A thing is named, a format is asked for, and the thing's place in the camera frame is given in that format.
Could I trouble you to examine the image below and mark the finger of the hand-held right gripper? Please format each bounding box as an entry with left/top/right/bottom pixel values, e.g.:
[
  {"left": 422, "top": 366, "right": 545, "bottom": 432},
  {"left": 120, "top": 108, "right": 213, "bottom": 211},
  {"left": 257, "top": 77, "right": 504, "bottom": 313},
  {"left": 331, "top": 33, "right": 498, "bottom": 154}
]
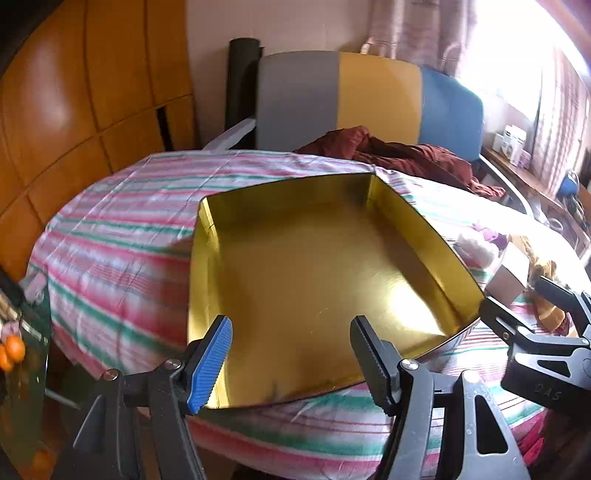
[
  {"left": 479, "top": 296, "right": 539, "bottom": 354},
  {"left": 533, "top": 276, "right": 591, "bottom": 339}
]

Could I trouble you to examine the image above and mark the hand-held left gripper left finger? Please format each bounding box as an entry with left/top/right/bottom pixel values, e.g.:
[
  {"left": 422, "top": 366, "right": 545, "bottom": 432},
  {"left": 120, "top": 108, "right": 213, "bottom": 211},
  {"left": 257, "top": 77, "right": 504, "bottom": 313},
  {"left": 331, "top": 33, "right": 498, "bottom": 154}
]
[{"left": 53, "top": 315, "right": 234, "bottom": 480}]

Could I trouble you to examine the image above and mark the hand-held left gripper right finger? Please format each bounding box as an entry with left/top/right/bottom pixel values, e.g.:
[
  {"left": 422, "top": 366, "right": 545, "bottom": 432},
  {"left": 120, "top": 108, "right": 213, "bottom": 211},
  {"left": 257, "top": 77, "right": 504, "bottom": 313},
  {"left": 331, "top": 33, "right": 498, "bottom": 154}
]
[{"left": 349, "top": 315, "right": 532, "bottom": 480}]

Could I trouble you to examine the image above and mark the cream small carton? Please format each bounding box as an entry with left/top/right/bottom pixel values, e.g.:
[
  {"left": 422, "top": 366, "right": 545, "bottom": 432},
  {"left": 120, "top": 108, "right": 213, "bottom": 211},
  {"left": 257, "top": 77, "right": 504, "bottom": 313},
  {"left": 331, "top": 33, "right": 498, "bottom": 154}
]
[{"left": 485, "top": 242, "right": 530, "bottom": 305}]

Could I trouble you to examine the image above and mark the white plastic bag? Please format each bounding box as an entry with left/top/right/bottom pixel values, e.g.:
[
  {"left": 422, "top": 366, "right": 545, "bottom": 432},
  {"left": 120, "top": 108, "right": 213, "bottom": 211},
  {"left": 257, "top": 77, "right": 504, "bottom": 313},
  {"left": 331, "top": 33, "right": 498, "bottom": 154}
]
[{"left": 455, "top": 231, "right": 498, "bottom": 271}]

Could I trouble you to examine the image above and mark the gold cardboard box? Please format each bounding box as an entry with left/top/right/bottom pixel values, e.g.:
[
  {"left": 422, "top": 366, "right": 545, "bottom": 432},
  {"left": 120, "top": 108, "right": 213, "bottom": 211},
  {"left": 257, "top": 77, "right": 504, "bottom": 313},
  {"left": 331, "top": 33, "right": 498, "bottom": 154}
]
[{"left": 187, "top": 173, "right": 485, "bottom": 411}]

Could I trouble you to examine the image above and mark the red bedsheet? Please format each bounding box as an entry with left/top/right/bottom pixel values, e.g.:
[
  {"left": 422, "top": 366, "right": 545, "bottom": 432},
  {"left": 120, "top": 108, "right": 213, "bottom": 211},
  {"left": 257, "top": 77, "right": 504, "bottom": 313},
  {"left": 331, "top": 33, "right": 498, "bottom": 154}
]
[{"left": 516, "top": 406, "right": 560, "bottom": 468}]

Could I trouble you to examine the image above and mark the blue chair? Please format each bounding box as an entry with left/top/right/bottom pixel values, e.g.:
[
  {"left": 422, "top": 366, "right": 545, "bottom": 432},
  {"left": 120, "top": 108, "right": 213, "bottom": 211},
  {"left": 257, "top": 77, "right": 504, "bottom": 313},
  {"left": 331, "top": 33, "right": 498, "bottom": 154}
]
[{"left": 556, "top": 170, "right": 581, "bottom": 197}]

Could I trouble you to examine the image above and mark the wooden desk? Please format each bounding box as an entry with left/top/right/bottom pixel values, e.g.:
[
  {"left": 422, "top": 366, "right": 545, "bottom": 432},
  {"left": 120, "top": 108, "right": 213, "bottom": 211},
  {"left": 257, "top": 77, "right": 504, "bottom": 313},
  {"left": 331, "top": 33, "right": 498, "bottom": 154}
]
[{"left": 480, "top": 145, "right": 591, "bottom": 250}]

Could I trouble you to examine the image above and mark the white product box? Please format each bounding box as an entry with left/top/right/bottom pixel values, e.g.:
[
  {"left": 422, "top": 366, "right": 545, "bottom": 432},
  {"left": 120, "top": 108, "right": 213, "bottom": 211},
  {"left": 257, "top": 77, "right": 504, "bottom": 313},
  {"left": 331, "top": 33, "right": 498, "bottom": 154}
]
[{"left": 492, "top": 124, "right": 528, "bottom": 166}]

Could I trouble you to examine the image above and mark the striped pink green blanket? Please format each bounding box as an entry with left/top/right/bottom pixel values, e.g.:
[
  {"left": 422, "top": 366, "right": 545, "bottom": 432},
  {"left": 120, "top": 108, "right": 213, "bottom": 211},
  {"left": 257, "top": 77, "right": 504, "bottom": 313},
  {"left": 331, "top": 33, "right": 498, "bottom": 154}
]
[{"left": 28, "top": 150, "right": 591, "bottom": 467}]

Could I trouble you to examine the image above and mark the pink patterned curtain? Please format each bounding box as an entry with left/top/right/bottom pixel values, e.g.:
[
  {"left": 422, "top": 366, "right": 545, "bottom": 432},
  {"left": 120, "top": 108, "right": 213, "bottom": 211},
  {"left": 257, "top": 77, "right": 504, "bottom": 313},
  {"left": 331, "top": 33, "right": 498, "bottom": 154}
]
[
  {"left": 360, "top": 0, "right": 476, "bottom": 77},
  {"left": 531, "top": 46, "right": 591, "bottom": 185}
]

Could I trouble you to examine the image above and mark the maroon cloth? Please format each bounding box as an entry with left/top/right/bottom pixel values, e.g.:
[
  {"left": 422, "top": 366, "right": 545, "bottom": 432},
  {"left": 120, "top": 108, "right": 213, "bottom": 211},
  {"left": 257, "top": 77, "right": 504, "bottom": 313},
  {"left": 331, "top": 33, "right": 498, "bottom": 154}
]
[{"left": 294, "top": 126, "right": 506, "bottom": 200}]

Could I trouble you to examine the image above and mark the glass side table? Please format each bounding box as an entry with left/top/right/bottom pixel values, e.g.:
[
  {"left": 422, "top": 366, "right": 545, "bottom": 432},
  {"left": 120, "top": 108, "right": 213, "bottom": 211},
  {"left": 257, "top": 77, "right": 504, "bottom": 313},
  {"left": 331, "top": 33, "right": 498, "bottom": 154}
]
[{"left": 0, "top": 268, "right": 52, "bottom": 480}]

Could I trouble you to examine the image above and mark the window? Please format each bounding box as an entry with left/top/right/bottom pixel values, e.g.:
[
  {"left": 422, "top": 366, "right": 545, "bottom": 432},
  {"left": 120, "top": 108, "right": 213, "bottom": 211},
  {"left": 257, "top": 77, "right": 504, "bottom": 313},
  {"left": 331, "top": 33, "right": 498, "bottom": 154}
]
[{"left": 466, "top": 0, "right": 591, "bottom": 93}]

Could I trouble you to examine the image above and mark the grey yellow blue sofa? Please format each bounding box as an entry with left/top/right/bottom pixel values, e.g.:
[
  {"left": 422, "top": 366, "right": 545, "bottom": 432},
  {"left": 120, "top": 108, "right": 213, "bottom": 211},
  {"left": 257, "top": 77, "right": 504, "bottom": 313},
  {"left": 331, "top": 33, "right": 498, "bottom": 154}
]
[{"left": 203, "top": 51, "right": 532, "bottom": 217}]

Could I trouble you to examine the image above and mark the black rolled mat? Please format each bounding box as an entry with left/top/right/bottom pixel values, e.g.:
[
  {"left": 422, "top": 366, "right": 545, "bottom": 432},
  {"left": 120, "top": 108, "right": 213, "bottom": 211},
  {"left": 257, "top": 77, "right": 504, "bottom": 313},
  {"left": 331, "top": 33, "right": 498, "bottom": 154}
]
[{"left": 225, "top": 38, "right": 263, "bottom": 137}]

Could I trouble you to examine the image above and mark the wooden wardrobe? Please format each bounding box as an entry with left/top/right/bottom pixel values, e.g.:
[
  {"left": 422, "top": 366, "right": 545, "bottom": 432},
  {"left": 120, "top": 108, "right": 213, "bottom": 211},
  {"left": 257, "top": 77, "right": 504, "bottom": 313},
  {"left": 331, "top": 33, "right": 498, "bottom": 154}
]
[{"left": 0, "top": 0, "right": 199, "bottom": 282}]

